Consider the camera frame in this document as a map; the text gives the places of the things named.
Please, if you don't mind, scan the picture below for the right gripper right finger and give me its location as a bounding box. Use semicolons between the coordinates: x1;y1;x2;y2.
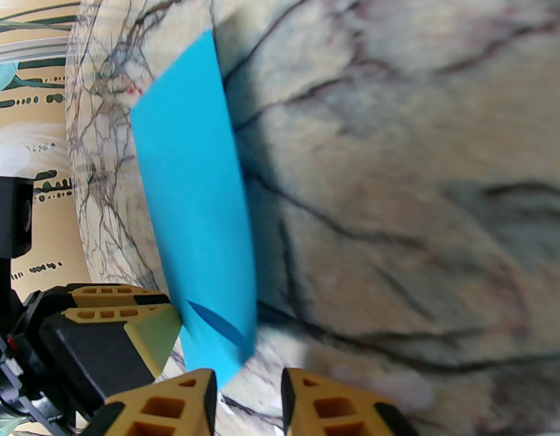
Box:
280;367;421;436

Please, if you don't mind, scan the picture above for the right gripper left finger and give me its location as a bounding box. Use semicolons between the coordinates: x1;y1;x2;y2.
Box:
83;368;218;436

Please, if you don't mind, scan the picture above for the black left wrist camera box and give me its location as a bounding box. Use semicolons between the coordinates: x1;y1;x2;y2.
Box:
0;175;34;258

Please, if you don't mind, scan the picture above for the aluminium table edge rail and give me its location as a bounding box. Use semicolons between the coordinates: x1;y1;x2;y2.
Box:
0;37;76;67

